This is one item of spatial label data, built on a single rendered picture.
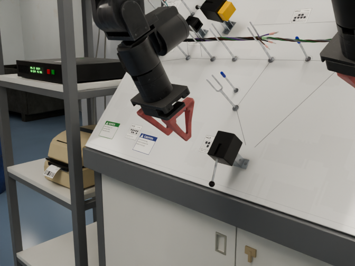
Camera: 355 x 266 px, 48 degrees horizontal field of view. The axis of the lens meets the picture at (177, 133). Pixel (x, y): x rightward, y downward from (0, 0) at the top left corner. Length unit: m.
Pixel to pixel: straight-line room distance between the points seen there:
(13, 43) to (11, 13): 0.55
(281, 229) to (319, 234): 0.08
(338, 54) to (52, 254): 1.67
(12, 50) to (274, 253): 8.03
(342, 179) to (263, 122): 0.24
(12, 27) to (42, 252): 6.99
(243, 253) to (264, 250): 0.06
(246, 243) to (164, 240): 0.30
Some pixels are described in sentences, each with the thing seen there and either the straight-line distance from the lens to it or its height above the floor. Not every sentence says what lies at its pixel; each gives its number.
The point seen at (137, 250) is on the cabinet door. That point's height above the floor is 0.56.
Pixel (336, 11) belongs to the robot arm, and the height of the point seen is 1.26.
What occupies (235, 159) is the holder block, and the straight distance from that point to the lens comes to 0.91.
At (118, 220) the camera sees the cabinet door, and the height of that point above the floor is 0.63.
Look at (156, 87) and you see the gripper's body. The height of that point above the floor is 1.14.
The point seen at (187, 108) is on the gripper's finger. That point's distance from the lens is 0.71.
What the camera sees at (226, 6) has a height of 1.30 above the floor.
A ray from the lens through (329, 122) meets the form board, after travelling 0.94.
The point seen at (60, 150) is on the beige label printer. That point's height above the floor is 0.79.
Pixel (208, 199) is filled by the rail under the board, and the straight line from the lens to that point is 0.98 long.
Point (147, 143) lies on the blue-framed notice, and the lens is 1.17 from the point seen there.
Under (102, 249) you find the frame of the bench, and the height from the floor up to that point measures 0.49.
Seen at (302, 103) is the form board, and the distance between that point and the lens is 0.98.
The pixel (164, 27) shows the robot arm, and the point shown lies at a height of 1.24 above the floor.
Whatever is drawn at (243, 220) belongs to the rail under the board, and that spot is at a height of 0.82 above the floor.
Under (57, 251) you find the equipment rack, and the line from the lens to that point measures 2.04.
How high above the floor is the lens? 1.23
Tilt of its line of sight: 14 degrees down
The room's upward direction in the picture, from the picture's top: straight up
